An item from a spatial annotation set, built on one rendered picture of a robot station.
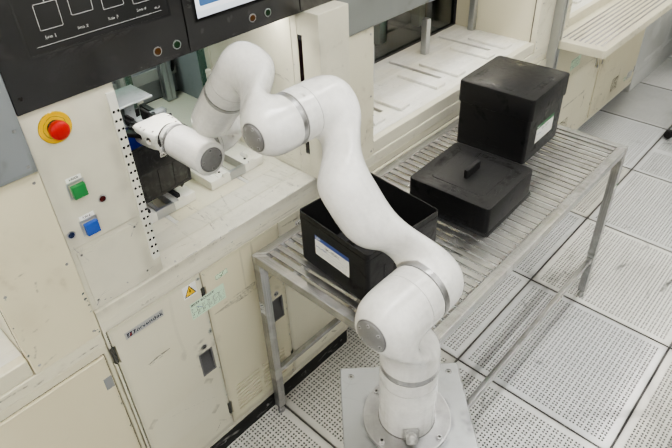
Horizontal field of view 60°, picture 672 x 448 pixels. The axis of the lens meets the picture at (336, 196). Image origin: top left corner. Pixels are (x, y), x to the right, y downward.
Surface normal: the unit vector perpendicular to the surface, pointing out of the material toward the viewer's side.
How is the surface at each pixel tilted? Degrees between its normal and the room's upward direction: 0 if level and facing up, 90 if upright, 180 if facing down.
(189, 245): 0
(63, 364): 90
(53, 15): 90
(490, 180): 0
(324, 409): 0
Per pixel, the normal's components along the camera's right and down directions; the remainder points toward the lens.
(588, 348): -0.04, -0.81
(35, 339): 0.73, 0.37
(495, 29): -0.68, 0.44
